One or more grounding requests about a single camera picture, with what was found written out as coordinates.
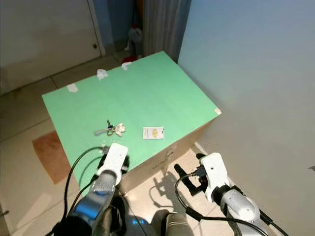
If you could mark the key bunch with white charm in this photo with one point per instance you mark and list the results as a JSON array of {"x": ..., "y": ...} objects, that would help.
[{"x": 120, "y": 129}]

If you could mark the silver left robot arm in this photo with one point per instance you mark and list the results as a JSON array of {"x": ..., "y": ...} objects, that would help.
[{"x": 98, "y": 194}]

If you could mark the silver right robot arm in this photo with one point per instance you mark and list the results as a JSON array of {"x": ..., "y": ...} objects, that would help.
[{"x": 241, "y": 206}]

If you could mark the beige tape piece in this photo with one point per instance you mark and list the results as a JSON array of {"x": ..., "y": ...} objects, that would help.
[{"x": 217, "y": 111}]

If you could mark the dark robot right leg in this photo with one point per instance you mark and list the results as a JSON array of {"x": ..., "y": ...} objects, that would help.
[{"x": 172, "y": 223}]

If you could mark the dark robot leg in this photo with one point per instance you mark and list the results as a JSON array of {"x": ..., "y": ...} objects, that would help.
[
  {"x": 133, "y": 221},
  {"x": 172, "y": 223}
]

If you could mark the white card with yellow logo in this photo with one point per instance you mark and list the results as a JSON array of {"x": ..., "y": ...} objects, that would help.
[{"x": 153, "y": 132}]

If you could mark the brown floor mat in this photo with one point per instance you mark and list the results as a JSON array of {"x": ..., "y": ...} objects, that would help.
[{"x": 51, "y": 157}]

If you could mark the dark robot left leg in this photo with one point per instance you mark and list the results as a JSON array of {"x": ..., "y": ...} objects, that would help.
[{"x": 133, "y": 221}]

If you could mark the green-topped cardboard box table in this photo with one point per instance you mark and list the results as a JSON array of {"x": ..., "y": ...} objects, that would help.
[{"x": 135, "y": 98}]

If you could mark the crumpled white tape piece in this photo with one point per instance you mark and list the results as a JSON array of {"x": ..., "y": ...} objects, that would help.
[{"x": 102, "y": 74}]

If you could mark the grey curtain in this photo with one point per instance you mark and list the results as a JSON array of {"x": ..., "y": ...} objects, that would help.
[{"x": 165, "y": 24}]

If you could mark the white door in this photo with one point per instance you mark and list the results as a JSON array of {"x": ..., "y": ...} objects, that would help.
[{"x": 44, "y": 34}]

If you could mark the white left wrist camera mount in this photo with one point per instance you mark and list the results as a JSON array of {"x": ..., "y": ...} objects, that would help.
[{"x": 114, "y": 156}]

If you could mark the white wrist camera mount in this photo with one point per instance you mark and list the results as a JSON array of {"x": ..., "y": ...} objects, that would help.
[
  {"x": 114, "y": 156},
  {"x": 215, "y": 174}
]

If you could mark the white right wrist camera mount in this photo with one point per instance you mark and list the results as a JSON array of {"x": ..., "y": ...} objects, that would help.
[{"x": 215, "y": 174}]

